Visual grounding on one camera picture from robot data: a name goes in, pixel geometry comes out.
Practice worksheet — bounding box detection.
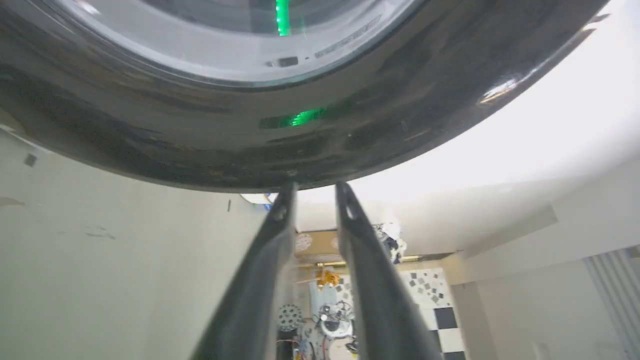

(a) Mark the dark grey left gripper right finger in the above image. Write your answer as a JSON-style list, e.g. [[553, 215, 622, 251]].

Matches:
[[334, 181, 444, 360]]

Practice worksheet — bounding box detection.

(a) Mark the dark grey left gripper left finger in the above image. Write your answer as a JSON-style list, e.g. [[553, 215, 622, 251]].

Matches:
[[191, 182, 298, 360]]

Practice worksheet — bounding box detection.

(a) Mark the black round washing machine door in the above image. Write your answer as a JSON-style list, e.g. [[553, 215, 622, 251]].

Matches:
[[0, 0, 612, 194]]

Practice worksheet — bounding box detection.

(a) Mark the grey round perforated disc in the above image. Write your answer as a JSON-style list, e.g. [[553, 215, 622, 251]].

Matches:
[[278, 304, 303, 333]]

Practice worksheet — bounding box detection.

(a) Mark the yellow toy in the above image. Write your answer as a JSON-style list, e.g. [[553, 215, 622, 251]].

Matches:
[[317, 269, 341, 290]]

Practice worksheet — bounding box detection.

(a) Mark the white and blue clothing pile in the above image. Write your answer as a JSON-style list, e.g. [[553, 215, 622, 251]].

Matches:
[[372, 222, 408, 264]]

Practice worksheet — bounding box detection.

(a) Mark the black and white checkered board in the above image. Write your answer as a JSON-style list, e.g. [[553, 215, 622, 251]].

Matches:
[[336, 268, 467, 360]]

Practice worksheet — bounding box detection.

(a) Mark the brown cardboard box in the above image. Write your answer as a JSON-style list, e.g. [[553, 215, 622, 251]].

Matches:
[[295, 230, 342, 261]]

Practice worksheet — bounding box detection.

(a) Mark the white ribbed radiator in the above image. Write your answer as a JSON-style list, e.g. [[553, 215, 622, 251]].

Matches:
[[583, 248, 640, 360]]

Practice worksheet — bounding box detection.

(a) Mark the white round device with cables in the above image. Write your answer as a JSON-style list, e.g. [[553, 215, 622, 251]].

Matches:
[[318, 303, 355, 339]]

